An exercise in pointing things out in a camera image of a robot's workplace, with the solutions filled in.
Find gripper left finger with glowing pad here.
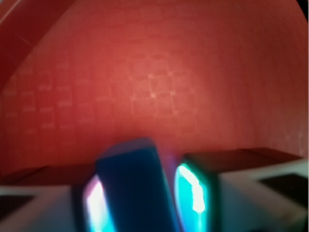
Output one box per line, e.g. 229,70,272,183
0,175,115,232

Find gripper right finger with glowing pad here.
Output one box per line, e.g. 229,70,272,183
174,157,309,232

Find blue rectangular block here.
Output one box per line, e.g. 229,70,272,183
96,137,181,232

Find red plastic tray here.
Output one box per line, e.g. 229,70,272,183
0,0,309,176

